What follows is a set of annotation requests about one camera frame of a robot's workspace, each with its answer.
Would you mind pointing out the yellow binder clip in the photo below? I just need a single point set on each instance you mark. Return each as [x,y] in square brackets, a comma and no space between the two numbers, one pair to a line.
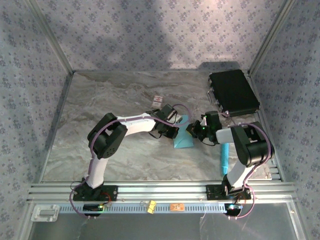
[151,207]

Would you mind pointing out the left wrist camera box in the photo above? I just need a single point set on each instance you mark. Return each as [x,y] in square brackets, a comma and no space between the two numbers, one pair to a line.
[178,118]

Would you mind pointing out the aluminium corner post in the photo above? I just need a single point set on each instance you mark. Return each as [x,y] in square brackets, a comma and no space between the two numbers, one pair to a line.
[270,37]
[53,37]

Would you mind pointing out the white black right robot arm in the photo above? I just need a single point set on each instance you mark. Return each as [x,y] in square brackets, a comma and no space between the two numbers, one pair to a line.
[252,147]

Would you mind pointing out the small black controller board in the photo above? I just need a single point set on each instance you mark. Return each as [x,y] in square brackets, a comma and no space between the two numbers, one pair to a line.
[92,208]
[233,208]

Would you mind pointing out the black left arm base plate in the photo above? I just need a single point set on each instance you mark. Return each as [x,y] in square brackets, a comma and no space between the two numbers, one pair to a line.
[111,193]

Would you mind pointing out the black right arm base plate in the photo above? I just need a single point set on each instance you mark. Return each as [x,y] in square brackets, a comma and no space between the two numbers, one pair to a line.
[213,192]

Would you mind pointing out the small red white card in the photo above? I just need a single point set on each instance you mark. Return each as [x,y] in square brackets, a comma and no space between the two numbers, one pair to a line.
[157,102]

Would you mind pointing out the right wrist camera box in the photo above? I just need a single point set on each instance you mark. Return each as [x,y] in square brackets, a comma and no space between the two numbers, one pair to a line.
[203,122]

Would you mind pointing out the light blue tube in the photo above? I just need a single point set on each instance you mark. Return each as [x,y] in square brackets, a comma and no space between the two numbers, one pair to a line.
[224,160]

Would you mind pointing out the white plastic bracket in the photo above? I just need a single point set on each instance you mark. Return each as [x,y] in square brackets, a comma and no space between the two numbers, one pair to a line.
[45,213]

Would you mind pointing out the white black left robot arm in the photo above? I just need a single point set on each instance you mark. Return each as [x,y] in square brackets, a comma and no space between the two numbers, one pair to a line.
[107,141]

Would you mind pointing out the light blue paper sheet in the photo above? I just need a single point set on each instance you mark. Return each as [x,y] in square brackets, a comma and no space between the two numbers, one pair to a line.
[183,142]

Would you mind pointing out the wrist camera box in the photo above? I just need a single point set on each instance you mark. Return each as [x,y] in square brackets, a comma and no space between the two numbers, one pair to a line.
[203,122]
[178,118]

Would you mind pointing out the black hard case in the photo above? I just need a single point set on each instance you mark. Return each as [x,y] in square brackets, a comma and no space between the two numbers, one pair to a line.
[232,90]

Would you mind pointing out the orange label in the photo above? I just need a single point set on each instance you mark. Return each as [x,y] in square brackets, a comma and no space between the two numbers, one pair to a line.
[177,207]

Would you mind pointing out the aluminium front rail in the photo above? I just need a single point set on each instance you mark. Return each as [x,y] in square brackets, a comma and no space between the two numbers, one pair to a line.
[162,191]

